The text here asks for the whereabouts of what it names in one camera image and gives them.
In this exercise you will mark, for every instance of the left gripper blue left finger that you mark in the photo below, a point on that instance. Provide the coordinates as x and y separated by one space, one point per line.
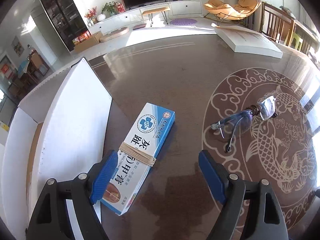
50 219

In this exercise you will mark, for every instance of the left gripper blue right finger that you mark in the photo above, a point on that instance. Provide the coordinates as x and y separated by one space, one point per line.
264 219

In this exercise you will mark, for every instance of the blue white medicine box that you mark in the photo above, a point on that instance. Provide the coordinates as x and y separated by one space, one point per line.
136 156

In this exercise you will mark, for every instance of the clear glasses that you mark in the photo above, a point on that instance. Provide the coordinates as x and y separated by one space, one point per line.
240 122

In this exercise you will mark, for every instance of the white cardboard storage box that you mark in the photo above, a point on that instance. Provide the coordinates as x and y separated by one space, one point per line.
58 131

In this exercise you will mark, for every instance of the dining table with chairs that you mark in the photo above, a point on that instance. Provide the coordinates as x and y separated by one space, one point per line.
30 73

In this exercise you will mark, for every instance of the white flat box lid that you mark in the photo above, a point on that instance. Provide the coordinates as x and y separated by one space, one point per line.
242 40

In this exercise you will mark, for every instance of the brown cardboard box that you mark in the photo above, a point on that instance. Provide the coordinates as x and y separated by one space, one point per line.
89 42

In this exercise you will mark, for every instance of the wooden chair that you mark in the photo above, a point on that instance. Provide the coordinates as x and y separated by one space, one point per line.
276 24

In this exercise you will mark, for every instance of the red flower vase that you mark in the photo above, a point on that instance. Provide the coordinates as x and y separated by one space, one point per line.
91 16

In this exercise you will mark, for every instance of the black display cabinet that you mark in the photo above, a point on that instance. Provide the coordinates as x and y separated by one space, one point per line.
66 20

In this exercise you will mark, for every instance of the purple round mat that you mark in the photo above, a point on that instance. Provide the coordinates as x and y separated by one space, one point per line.
183 21

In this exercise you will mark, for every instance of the orange lounge chair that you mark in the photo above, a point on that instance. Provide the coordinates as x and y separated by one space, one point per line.
224 11

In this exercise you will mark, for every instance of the green potted plant left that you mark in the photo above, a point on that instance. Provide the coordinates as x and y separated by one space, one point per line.
109 8

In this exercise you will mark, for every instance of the white tv cabinet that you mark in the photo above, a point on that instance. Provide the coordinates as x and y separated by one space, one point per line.
178 9

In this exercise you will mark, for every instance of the wooden stool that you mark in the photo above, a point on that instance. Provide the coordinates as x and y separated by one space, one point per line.
151 12

